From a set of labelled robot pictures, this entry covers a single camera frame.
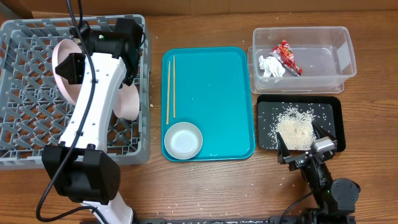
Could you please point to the pile of rice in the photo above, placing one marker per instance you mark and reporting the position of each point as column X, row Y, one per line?
column 292, row 120

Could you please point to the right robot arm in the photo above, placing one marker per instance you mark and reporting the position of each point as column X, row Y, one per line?
column 335, row 198

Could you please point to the large white plate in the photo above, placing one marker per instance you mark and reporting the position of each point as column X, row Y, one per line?
column 68, row 65

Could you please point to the left wooden chopstick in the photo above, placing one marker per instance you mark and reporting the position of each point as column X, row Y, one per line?
column 168, row 94

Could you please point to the small pink bowl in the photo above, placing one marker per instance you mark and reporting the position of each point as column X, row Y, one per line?
column 127, row 103

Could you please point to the white napkin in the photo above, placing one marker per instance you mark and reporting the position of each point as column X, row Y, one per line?
column 271, row 67

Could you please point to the clear plastic bin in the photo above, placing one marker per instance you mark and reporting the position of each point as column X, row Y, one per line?
column 325, row 55

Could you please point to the grey dish rack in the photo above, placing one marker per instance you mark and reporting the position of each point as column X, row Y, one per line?
column 33, row 111

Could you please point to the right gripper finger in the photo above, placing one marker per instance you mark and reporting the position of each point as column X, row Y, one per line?
column 321, row 133
column 283, row 152

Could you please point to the black tray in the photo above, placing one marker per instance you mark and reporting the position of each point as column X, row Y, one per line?
column 326, row 111

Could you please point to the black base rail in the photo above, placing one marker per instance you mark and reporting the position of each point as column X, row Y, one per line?
column 270, row 220

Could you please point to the red snack wrapper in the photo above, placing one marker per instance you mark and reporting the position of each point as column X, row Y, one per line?
column 284, row 54

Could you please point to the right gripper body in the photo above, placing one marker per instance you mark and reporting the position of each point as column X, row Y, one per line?
column 298, row 161

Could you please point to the teal plastic tray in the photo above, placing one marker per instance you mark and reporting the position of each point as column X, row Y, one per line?
column 213, row 93

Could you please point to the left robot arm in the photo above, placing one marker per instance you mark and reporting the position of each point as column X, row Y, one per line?
column 99, row 70

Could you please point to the grey bowl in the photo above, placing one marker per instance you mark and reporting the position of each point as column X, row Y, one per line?
column 183, row 140

